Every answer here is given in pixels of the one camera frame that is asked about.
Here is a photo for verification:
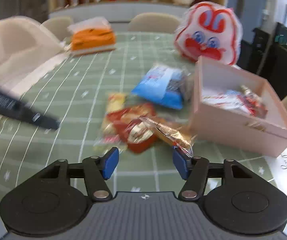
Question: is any clear golden pastry packet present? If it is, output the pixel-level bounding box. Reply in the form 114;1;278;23
139;116;197;158

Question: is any yellow red snack packet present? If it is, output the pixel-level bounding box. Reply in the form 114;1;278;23
94;92;127;153

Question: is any red burger snack packet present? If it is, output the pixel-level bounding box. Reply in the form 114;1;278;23
240;85;268;119

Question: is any white silver snack packet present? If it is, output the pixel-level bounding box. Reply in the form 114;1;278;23
201;88;250;115

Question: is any small red snack packet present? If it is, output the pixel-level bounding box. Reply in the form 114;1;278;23
114;103;159;154

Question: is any blue white snack packet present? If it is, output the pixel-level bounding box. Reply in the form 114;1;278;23
132;62;191;110

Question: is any beige chair near left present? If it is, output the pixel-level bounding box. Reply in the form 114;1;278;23
0;16;64;90

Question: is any green checked tablecloth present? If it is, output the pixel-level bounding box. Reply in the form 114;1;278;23
0;33;194;201

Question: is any pink cardboard box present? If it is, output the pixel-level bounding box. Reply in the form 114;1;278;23
188;57;287;157

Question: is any beige chair far left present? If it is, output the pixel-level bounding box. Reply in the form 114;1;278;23
42;16;74;41

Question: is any orange tissue box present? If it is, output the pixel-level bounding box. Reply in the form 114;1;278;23
67;16;116;55

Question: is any white cabinet counter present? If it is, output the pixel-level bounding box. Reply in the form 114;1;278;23
49;1;187;23

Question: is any black fish tank stand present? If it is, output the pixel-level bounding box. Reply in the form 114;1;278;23
240;4;287;100

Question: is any red white rabbit plush bag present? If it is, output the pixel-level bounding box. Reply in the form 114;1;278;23
174;1;243;66

